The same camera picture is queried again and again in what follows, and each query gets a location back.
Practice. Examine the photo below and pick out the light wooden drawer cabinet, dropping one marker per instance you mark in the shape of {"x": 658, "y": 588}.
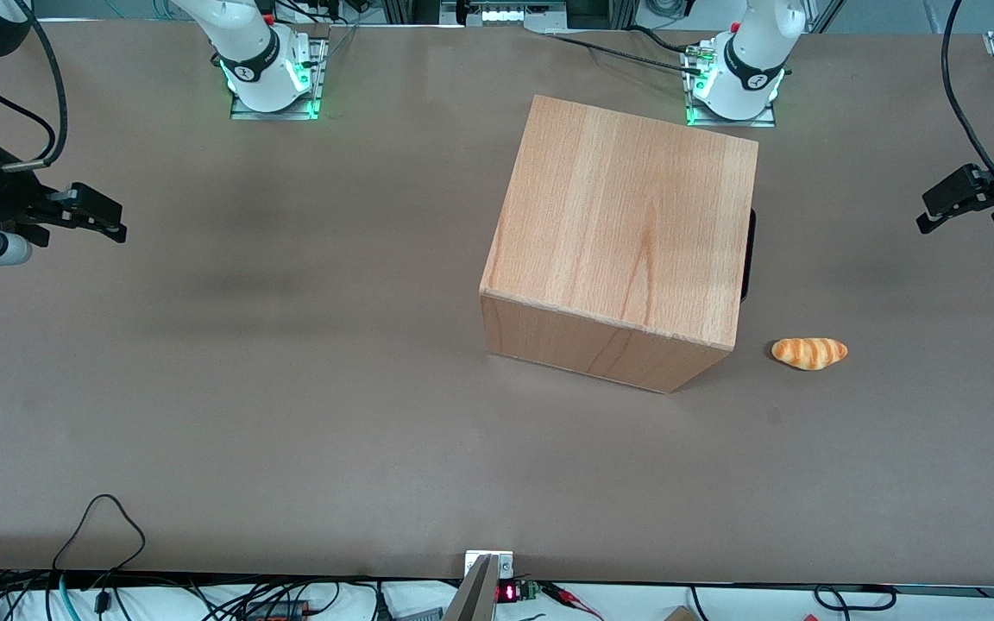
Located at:
{"x": 618, "y": 216}

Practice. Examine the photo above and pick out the red clip lead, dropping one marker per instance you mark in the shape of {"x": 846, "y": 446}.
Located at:
{"x": 570, "y": 598}

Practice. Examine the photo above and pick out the grey aluminium mount bar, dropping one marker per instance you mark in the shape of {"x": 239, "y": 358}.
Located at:
{"x": 473, "y": 595}

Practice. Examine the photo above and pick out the white metal mount bracket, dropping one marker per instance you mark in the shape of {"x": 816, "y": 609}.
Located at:
{"x": 506, "y": 561}

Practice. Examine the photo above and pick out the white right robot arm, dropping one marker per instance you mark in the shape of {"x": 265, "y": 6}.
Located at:
{"x": 255, "y": 60}

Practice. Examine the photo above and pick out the red LED display module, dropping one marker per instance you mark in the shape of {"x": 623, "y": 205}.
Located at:
{"x": 507, "y": 592}

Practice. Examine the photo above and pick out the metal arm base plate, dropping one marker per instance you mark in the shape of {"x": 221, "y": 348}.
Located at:
{"x": 317, "y": 73}
{"x": 764, "y": 121}

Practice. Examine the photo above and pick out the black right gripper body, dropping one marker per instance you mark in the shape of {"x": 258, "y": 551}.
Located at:
{"x": 3, "y": 195}

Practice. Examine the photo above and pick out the orange striped toy bread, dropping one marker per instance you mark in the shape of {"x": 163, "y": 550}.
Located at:
{"x": 809, "y": 352}

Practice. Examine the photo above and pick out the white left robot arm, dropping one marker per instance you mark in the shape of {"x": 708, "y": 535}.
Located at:
{"x": 751, "y": 69}

